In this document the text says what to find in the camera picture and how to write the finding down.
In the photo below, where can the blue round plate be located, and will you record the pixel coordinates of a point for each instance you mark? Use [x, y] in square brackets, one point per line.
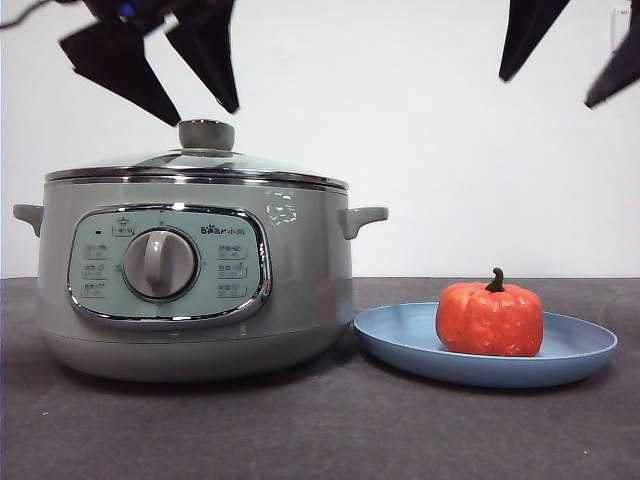
[400, 340]

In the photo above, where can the glass lid with green knob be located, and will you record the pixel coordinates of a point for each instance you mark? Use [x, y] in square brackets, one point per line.
[206, 135]

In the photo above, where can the white wall socket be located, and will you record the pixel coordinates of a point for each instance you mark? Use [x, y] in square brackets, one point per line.
[620, 30]

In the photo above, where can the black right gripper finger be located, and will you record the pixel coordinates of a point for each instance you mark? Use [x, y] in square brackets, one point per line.
[530, 35]
[620, 70]

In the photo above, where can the orange toy pumpkin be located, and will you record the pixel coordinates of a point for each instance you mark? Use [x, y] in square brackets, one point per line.
[490, 320]

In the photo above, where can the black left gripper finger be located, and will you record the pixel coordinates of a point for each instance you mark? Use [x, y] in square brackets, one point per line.
[115, 65]
[210, 55]

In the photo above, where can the pale green electric steamer pot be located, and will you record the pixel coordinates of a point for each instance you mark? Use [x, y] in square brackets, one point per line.
[300, 280]

